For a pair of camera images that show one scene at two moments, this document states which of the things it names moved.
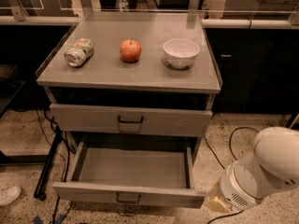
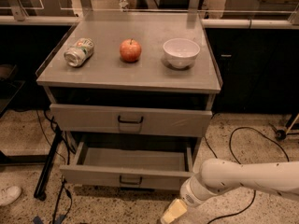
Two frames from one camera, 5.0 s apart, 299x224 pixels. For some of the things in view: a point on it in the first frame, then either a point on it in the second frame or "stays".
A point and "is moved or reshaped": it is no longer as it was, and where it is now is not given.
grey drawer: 104,120 stays
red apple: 130,50 stays
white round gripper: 230,189 -> 188,194
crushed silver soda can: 75,55 stays
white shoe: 9,195 stays
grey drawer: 149,174 is moved or reshaped
